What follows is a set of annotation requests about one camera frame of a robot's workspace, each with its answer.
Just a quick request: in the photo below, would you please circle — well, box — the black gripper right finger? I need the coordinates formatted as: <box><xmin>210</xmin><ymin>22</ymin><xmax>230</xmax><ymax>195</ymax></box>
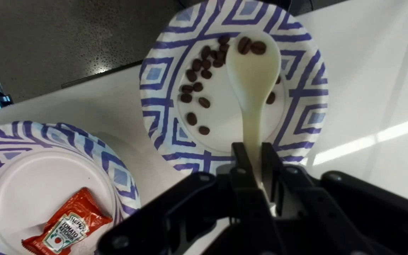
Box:
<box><xmin>260</xmin><ymin>141</ymin><xmax>408</xmax><ymax>255</ymax></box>

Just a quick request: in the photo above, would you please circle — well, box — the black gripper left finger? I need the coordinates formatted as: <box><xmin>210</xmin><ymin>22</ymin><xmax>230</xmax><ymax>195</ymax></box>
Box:
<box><xmin>95</xmin><ymin>141</ymin><xmax>282</xmax><ymax>255</ymax></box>

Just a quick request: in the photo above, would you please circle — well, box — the blue patterned paper plate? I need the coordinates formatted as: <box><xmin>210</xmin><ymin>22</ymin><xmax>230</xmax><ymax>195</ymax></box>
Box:
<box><xmin>0</xmin><ymin>118</ymin><xmax>144</xmax><ymax>255</ymax></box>
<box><xmin>139</xmin><ymin>0</ymin><xmax>331</xmax><ymax>175</ymax></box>

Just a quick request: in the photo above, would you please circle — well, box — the brown coffee beans pile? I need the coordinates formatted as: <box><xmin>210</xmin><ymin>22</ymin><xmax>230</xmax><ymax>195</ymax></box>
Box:
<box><xmin>179</xmin><ymin>32</ymin><xmax>278</xmax><ymax>137</ymax></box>

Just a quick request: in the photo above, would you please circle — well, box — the cream plastic spoon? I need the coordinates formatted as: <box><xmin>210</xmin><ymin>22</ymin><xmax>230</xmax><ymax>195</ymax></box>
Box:
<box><xmin>224</xmin><ymin>30</ymin><xmax>284</xmax><ymax>189</ymax></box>

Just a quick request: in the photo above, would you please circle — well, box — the red ketchup packet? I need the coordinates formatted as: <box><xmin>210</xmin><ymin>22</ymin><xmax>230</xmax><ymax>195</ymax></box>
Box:
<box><xmin>22</xmin><ymin>186</ymin><xmax>114</xmax><ymax>255</ymax></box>

